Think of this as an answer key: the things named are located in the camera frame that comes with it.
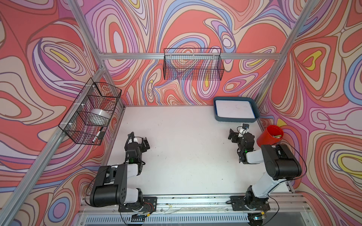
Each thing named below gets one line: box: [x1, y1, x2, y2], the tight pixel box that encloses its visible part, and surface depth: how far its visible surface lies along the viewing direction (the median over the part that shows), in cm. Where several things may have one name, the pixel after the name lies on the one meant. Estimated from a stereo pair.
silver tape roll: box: [89, 108, 112, 122], surface depth 72 cm
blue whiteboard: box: [215, 100, 256, 119], surface depth 114 cm
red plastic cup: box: [256, 124, 284, 148], surface depth 88 cm
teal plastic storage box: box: [213, 96, 260, 123], surface depth 114 cm
